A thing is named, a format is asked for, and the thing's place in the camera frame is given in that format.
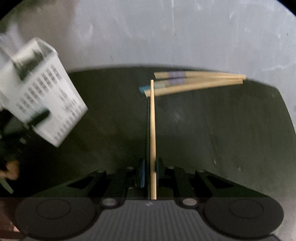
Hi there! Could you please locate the wooden chopstick purple band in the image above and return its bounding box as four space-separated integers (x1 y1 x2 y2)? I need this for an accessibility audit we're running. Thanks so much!
154 71 246 80

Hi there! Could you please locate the black round table mat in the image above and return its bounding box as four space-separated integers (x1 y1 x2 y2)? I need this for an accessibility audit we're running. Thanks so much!
32 67 295 202

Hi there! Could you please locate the wooden chopstick teal tip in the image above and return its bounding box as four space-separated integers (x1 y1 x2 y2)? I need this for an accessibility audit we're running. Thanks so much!
138 81 243 98

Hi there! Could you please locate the right hand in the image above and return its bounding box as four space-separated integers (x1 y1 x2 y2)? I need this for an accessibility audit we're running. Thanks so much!
1 160 19 180

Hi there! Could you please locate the plain wooden chopstick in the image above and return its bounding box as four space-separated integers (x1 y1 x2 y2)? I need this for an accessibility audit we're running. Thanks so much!
150 80 157 200

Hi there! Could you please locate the white perforated utensil basket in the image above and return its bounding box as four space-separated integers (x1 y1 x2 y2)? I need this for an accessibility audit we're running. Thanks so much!
1 38 88 147

